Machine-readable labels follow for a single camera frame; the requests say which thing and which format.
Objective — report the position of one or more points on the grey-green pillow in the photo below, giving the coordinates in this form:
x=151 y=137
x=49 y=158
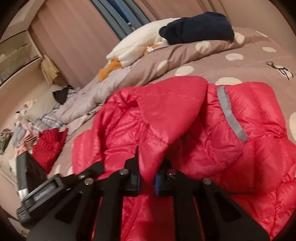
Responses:
x=42 y=102

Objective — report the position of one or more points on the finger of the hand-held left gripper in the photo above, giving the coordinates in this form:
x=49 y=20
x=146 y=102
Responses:
x=92 y=170

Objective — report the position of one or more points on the straw fringe hanging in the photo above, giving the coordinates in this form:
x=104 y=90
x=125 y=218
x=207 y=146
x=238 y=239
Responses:
x=49 y=69

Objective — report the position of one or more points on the white goose plush toy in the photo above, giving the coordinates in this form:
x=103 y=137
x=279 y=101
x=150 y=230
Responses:
x=134 y=48

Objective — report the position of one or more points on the black cloth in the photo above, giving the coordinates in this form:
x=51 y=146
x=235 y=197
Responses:
x=62 y=95

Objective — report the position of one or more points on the grey folded garment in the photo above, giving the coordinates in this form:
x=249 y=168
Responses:
x=18 y=136

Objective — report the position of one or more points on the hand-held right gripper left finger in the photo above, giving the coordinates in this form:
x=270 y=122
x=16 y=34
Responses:
x=111 y=208

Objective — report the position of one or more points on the blue curtain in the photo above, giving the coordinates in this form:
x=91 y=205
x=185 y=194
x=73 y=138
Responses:
x=122 y=16

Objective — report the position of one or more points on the dark red folded down jacket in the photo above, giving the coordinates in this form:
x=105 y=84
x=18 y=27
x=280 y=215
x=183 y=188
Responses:
x=48 y=148

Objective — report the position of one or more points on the green patterned bag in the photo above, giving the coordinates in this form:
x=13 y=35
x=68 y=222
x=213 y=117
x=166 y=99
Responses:
x=5 y=141

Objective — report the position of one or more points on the white wall shelf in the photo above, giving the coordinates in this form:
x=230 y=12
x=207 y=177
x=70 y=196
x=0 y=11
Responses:
x=16 y=58

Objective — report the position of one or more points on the pink-red hooded down jacket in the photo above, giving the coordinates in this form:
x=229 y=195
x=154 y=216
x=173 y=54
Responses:
x=208 y=139

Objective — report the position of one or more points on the plaid pillow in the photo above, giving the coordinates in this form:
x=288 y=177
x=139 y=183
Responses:
x=49 y=121

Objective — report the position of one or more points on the polka dot deer blanket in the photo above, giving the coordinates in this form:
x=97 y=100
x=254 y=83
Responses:
x=254 y=62

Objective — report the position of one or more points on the pink curtain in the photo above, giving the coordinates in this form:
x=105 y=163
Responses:
x=185 y=8
x=76 y=34

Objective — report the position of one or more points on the pink folded clothes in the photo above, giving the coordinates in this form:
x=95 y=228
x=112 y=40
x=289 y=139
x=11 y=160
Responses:
x=30 y=141

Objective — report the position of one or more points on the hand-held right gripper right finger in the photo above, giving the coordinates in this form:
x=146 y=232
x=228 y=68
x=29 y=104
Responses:
x=185 y=208

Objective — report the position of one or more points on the navy folded garment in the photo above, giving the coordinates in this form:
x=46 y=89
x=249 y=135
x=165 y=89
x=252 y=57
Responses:
x=198 y=27

